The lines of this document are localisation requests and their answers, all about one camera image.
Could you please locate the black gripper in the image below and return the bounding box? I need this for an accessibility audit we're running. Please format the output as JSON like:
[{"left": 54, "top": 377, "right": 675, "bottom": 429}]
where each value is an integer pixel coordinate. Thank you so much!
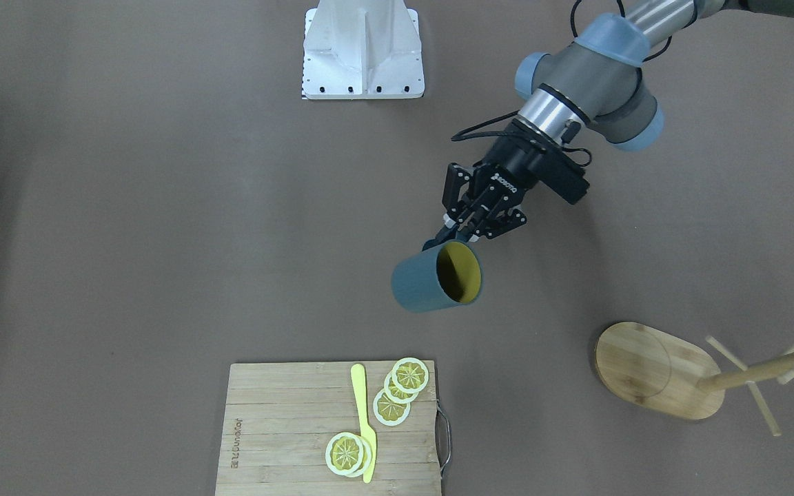
[{"left": 422, "top": 121, "right": 543, "bottom": 251}]

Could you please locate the teal cup yellow inside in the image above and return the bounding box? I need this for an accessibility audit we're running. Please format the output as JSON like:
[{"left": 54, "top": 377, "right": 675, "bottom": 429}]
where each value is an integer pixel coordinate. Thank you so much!
[{"left": 391, "top": 240, "right": 483, "bottom": 313}]

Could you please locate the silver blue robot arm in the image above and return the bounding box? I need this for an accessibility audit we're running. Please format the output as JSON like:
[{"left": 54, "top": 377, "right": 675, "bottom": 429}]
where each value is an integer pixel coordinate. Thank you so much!
[{"left": 423, "top": 1, "right": 794, "bottom": 250}]

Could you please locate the wooden cup storage rack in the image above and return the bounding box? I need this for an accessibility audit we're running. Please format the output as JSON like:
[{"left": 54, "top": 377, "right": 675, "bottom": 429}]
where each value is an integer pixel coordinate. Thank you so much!
[{"left": 593, "top": 321, "right": 794, "bottom": 437}]

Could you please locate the lemon slice upper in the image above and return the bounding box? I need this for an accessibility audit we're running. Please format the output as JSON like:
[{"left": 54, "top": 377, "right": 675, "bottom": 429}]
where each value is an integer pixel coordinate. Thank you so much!
[{"left": 391, "top": 357, "right": 431, "bottom": 393}]

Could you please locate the lemon slice middle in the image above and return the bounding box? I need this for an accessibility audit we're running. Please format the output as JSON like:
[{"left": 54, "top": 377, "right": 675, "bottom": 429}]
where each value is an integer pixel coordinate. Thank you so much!
[{"left": 384, "top": 373, "right": 419, "bottom": 404}]

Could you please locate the yellow plastic knife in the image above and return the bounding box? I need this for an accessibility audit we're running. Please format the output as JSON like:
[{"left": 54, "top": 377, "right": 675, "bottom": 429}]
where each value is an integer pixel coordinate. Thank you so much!
[{"left": 350, "top": 363, "right": 378, "bottom": 484}]

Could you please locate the lemon slice front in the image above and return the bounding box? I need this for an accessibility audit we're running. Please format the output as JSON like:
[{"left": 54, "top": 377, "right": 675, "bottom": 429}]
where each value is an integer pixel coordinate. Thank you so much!
[{"left": 373, "top": 389, "right": 411, "bottom": 426}]

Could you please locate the lemon slice by knife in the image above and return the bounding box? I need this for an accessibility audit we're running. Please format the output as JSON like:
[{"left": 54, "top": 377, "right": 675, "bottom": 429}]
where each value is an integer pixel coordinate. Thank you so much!
[{"left": 324, "top": 431, "right": 373, "bottom": 478}]

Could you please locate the wooden cutting board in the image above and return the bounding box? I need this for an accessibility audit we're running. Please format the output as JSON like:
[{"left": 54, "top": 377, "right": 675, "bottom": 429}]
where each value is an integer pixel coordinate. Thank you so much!
[{"left": 215, "top": 359, "right": 453, "bottom": 495}]

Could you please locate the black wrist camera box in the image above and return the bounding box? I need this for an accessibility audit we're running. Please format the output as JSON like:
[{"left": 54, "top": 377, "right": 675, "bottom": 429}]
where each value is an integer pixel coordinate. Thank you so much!
[{"left": 530, "top": 142, "right": 590, "bottom": 205}]

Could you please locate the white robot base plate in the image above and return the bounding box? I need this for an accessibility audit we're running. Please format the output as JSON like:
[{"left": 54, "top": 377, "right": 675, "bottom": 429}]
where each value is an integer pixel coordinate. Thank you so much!
[{"left": 301, "top": 1, "right": 425, "bottom": 101}]

